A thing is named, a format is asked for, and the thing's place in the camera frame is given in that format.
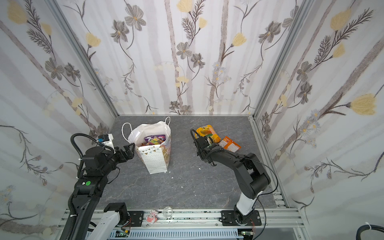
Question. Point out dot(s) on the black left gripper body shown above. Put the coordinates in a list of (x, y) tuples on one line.
[(119, 157)]

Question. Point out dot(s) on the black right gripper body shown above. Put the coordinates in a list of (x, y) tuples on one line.
[(201, 144)]

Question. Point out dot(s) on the orange white snack pack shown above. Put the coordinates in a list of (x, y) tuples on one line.
[(230, 145)]

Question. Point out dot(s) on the white cartoon paper bag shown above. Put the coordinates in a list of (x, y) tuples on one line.
[(157, 157)]

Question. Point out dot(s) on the purple snack pack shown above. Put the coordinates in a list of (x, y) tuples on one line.
[(161, 138)]

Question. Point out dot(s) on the orange chips pack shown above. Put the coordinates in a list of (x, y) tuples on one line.
[(153, 142)]

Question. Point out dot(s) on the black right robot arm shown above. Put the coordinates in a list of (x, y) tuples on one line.
[(250, 173)]

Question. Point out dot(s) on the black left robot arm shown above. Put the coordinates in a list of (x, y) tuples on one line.
[(95, 166)]

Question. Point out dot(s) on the yellow mango snack bag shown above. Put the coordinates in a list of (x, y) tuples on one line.
[(209, 133)]

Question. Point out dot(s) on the pink toy figure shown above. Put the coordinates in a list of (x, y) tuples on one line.
[(152, 217)]

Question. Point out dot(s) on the clear plastic ball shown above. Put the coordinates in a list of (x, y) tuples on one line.
[(168, 212)]

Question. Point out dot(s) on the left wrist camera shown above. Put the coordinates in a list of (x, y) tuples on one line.
[(106, 141)]

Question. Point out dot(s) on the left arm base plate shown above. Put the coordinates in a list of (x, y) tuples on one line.
[(134, 219)]

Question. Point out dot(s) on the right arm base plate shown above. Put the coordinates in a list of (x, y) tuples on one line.
[(234, 218)]

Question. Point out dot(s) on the white vented cable duct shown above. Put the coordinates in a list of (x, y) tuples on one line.
[(178, 234)]

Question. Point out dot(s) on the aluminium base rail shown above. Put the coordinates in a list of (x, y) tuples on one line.
[(209, 219)]

